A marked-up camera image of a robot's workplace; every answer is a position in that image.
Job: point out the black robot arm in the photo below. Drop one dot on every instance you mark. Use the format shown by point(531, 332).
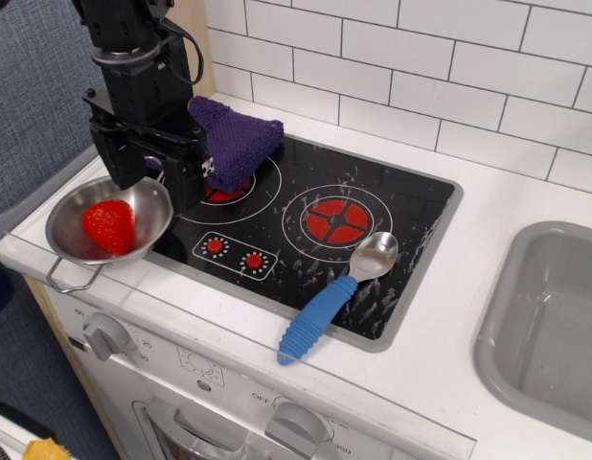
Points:
point(132, 18)

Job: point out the grey toy sink basin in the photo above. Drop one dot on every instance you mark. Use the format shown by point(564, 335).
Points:
point(534, 349)

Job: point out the grey oven knob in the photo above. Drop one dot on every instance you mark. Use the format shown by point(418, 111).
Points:
point(105, 336)
point(297, 429)

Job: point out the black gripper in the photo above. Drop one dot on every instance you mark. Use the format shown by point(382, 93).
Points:
point(144, 76)

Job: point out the grey right oven knob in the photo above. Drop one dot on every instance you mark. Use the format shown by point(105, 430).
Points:
point(297, 429)

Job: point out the purple knitted cloth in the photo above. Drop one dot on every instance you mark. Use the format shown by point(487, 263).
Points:
point(238, 144)

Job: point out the yellow object at corner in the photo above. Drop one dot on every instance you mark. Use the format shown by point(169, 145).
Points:
point(46, 449)

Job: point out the blue handled metal spoon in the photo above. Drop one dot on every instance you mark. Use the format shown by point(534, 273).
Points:
point(374, 257)

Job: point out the oven door with handle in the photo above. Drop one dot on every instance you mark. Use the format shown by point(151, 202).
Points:
point(194, 431)

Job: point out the black toy stovetop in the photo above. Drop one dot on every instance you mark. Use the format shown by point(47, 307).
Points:
point(293, 225)

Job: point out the steel bowl with handles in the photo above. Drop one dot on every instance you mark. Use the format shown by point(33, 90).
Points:
point(153, 213)

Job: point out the red toy strawberry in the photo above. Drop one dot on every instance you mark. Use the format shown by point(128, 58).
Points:
point(111, 225)

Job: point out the grey left oven knob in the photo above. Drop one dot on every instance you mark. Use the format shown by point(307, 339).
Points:
point(105, 336)

